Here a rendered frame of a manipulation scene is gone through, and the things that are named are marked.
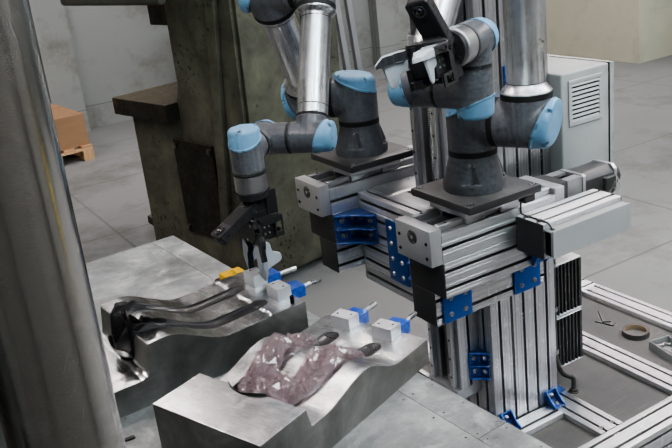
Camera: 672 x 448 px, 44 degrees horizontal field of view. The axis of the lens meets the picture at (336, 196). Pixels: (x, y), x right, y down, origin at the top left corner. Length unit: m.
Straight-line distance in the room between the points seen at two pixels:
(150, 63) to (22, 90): 8.19
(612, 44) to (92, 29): 5.10
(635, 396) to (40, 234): 2.47
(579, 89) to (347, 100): 0.63
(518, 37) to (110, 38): 6.84
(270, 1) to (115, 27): 6.41
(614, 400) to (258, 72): 2.11
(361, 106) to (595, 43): 6.89
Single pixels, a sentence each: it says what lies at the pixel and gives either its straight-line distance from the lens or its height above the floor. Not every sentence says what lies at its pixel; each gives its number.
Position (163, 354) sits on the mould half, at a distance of 1.75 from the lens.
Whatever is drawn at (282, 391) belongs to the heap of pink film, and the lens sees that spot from 1.56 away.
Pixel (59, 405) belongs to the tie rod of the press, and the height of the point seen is 1.47.
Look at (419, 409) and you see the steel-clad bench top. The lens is 1.63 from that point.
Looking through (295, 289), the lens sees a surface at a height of 0.90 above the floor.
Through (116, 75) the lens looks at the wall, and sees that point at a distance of 8.50.
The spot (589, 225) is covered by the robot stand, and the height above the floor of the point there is 0.93.
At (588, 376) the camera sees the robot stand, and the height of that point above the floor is 0.21.
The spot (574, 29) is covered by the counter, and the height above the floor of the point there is 0.29.
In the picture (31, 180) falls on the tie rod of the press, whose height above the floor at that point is 1.59.
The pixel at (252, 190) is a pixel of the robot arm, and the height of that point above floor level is 1.13.
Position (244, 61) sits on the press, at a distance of 3.81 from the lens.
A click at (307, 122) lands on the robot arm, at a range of 1.94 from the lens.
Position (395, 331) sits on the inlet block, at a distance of 1.75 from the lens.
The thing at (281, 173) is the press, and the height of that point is 0.55.
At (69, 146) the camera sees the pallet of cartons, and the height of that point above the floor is 0.15.
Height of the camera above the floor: 1.69
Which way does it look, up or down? 18 degrees down
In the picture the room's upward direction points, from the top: 7 degrees counter-clockwise
